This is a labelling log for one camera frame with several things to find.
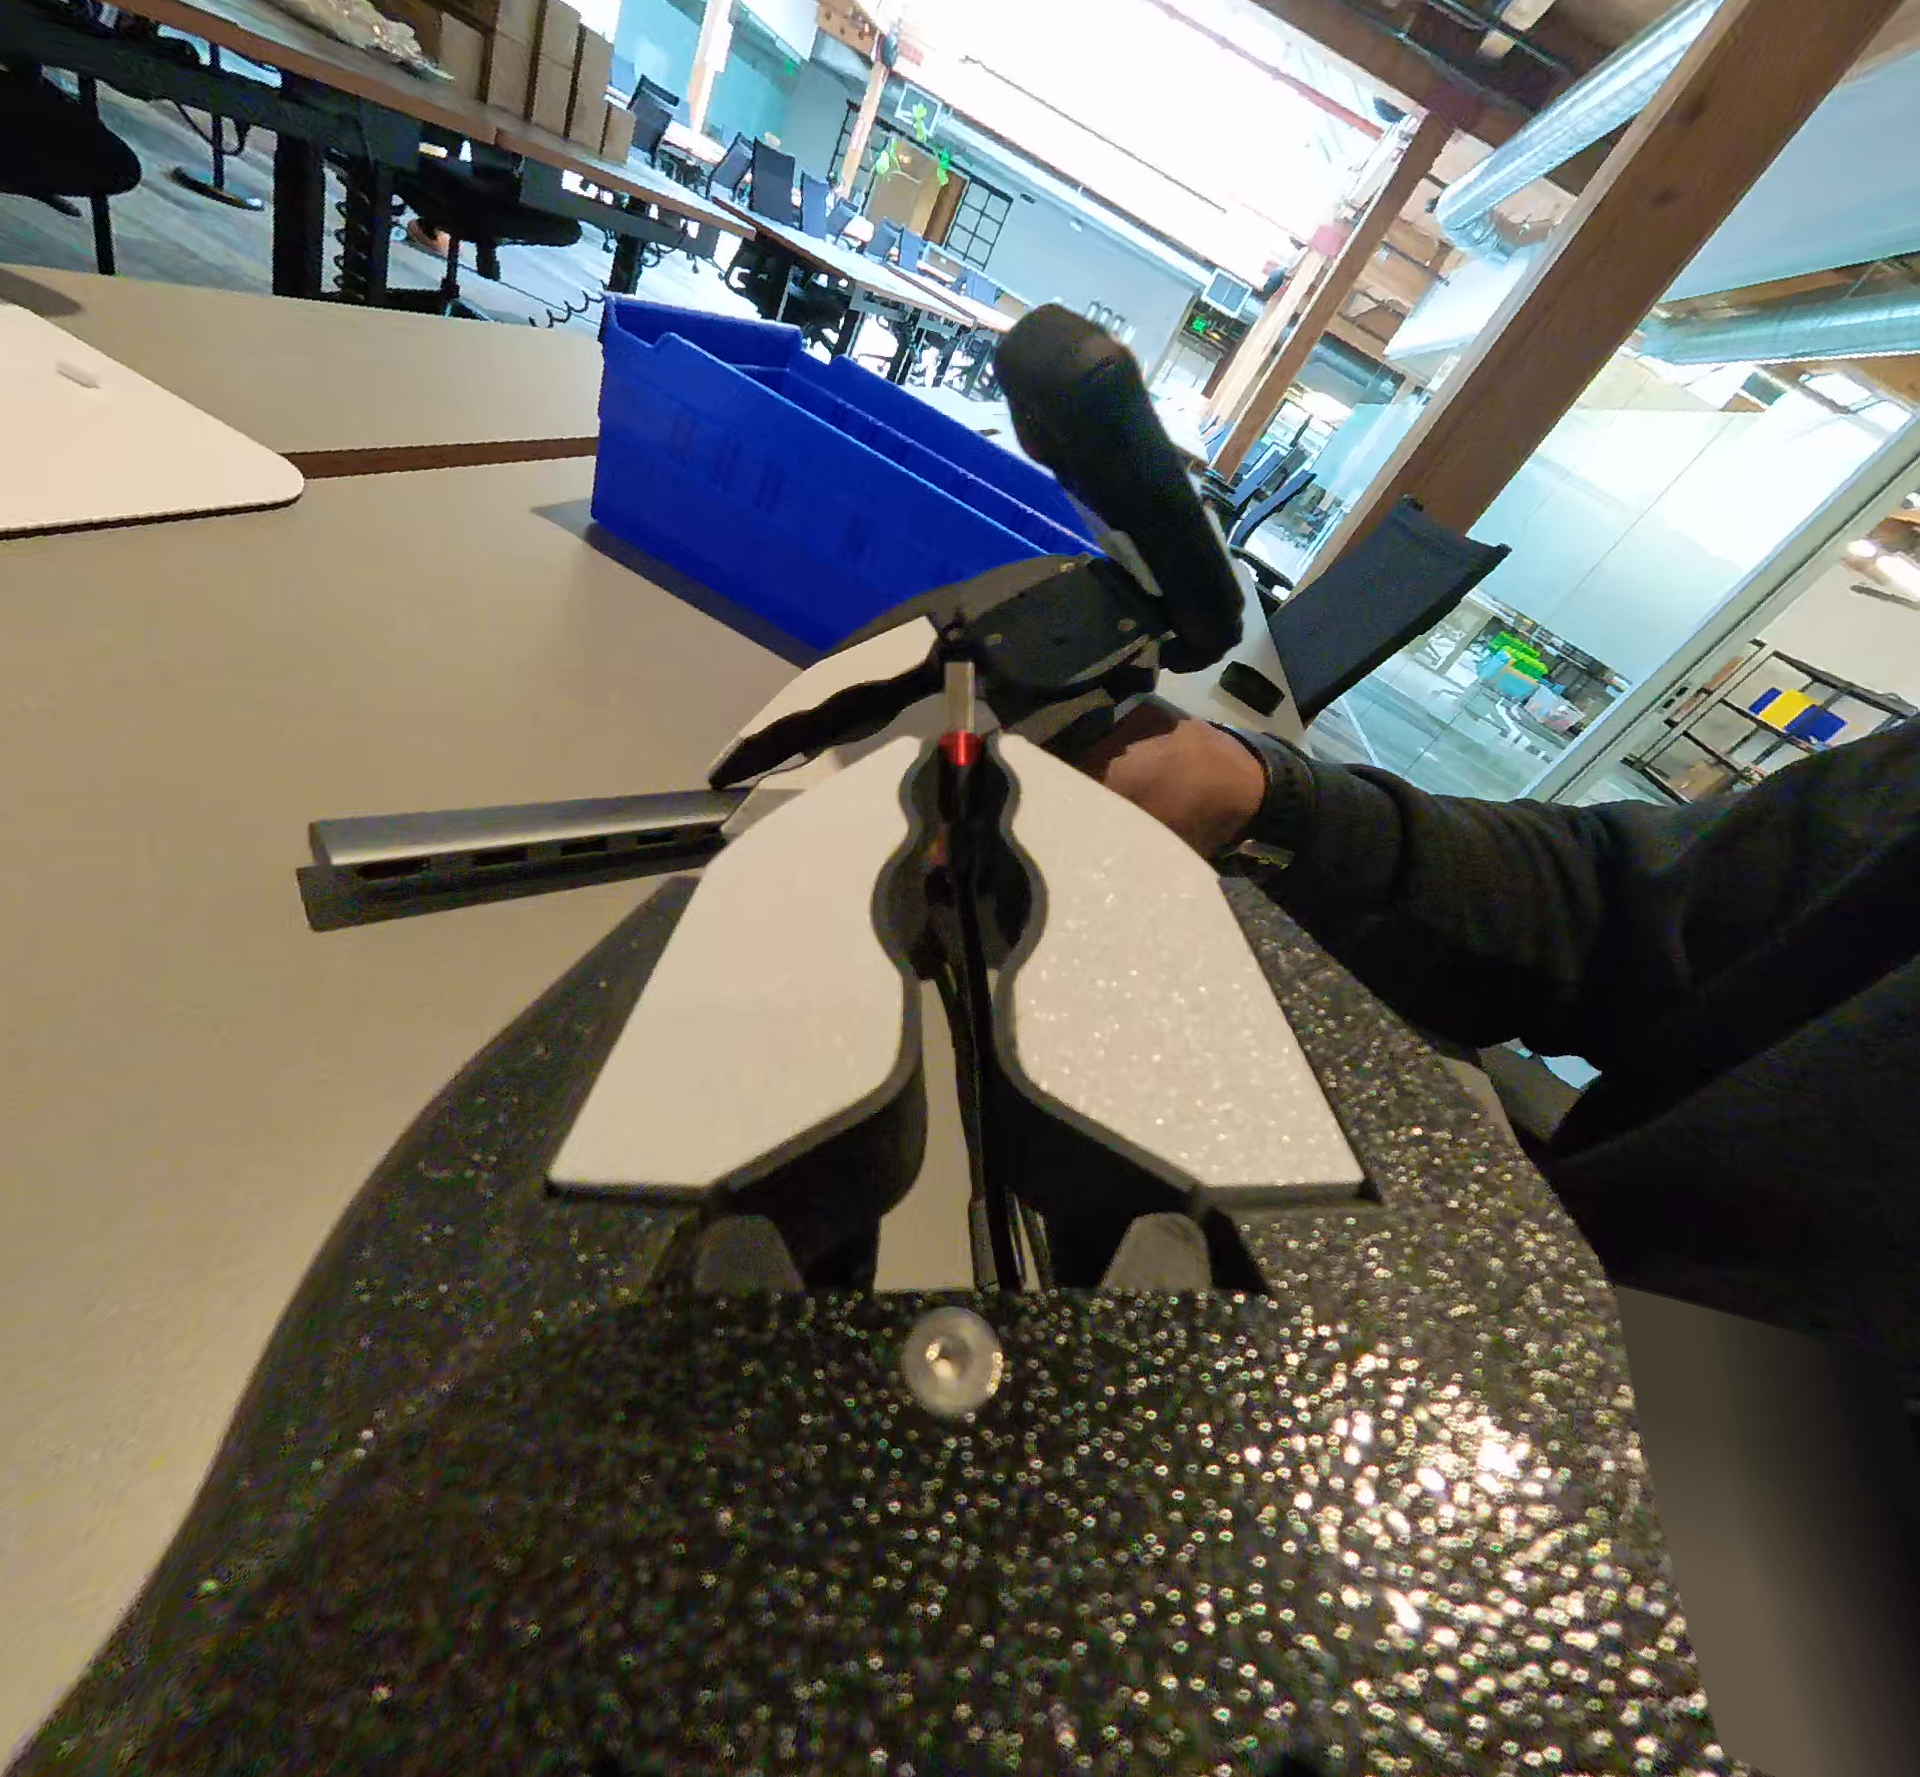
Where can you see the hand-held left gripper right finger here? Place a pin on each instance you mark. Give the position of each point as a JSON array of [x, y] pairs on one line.
[[1170, 1014]]

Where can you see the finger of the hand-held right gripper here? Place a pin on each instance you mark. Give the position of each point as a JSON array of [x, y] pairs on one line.
[[767, 810], [855, 676]]

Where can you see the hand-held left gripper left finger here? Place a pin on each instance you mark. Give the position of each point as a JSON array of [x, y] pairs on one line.
[[751, 1014]]

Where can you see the blue plastic bin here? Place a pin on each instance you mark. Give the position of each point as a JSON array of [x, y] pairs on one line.
[[720, 486]]

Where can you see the grey usb hub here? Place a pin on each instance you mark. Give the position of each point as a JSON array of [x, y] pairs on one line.
[[524, 827]]

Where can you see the person's right forearm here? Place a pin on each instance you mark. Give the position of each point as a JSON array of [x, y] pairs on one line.
[[1500, 894]]

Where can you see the person's right hand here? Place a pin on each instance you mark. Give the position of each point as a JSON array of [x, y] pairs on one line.
[[1184, 780]]

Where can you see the small black device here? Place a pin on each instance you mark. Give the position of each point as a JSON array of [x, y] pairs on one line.
[[1249, 685]]

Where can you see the black office chair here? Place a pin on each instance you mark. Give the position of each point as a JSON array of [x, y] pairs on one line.
[[1382, 593]]

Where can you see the long wooden desk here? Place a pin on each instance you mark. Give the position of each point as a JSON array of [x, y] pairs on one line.
[[644, 180]]

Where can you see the row of cardboard boxes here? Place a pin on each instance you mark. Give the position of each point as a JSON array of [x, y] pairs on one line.
[[509, 52]]

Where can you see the white desk mat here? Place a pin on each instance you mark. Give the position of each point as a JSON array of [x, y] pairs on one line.
[[119, 426]]

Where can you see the silver air duct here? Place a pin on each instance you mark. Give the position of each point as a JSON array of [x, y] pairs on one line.
[[1576, 112]]

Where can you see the wooden support post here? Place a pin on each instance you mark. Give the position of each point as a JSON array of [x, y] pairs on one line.
[[1650, 204]]

